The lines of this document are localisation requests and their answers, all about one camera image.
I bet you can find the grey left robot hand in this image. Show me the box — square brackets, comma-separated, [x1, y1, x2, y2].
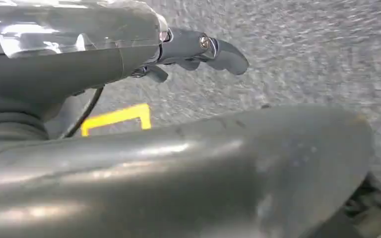
[0, 0, 375, 238]

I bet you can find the yellow tape floor square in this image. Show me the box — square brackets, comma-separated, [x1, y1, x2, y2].
[81, 104, 152, 137]

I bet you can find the black cable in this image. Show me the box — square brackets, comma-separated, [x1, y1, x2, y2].
[61, 86, 105, 139]

